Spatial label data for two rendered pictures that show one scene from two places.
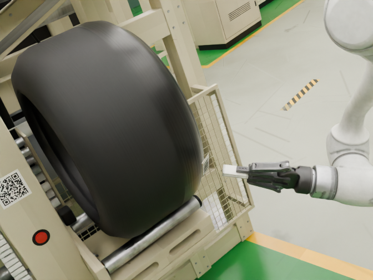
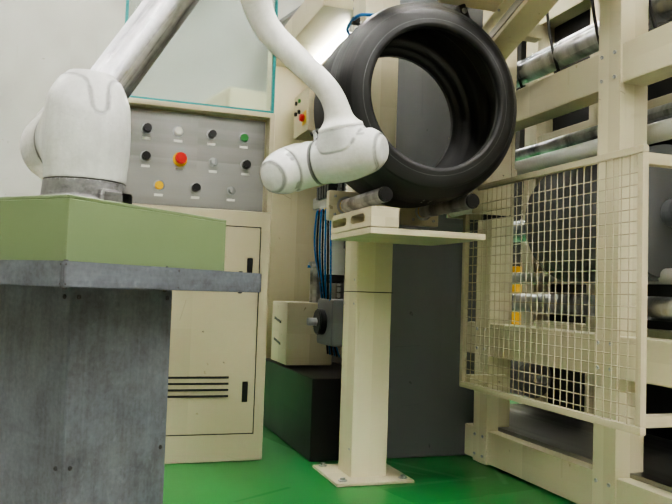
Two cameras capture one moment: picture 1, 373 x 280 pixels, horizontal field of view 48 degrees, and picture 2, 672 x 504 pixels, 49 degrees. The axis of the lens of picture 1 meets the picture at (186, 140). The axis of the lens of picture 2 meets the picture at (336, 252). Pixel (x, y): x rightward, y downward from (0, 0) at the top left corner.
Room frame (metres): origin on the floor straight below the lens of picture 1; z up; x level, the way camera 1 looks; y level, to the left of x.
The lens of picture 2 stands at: (1.22, -2.08, 0.62)
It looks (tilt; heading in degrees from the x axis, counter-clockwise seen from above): 3 degrees up; 98
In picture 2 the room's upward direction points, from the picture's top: 2 degrees clockwise
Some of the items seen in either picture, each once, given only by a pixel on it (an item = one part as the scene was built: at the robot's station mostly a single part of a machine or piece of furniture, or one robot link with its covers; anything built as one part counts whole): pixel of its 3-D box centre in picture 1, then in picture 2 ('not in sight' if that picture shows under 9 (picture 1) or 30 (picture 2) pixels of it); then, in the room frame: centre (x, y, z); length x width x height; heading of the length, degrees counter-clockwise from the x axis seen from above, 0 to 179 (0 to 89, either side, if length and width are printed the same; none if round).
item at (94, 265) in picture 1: (81, 249); (383, 209); (1.03, 0.41, 0.90); 0.40 x 0.03 x 0.10; 26
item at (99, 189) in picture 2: not in sight; (90, 197); (0.55, -0.73, 0.78); 0.22 x 0.18 x 0.06; 152
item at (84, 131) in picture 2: not in sight; (86, 127); (0.53, -0.72, 0.92); 0.18 x 0.16 x 0.22; 132
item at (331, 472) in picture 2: not in sight; (361, 471); (0.98, 0.47, 0.01); 0.27 x 0.27 x 0.02; 26
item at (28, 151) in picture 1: (15, 180); (478, 175); (1.35, 0.62, 1.05); 0.20 x 0.15 x 0.30; 116
